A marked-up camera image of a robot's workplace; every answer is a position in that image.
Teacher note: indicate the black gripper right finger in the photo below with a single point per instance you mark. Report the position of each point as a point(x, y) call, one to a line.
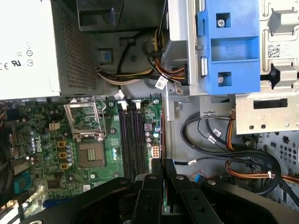
point(194, 203)

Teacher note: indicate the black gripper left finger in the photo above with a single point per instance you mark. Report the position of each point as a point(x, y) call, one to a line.
point(149, 203)

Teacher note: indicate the black RAM slot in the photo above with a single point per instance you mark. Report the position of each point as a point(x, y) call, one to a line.
point(123, 140)
point(140, 140)
point(129, 140)
point(134, 140)

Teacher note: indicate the green motherboard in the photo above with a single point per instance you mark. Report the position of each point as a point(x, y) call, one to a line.
point(109, 140)

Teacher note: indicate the CPU socket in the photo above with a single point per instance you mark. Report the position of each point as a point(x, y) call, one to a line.
point(91, 155)

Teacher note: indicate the black PC case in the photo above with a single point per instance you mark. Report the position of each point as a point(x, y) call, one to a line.
point(254, 140)

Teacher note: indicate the metal socket cover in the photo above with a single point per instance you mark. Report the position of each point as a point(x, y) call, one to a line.
point(69, 119)

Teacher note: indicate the blue plastic drive latch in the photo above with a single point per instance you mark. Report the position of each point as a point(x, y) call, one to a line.
point(233, 74)

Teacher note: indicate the grey power supply unit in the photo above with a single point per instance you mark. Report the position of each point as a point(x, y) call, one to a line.
point(35, 70)

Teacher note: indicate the silver drive cage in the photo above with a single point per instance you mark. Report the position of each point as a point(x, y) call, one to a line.
point(180, 28)

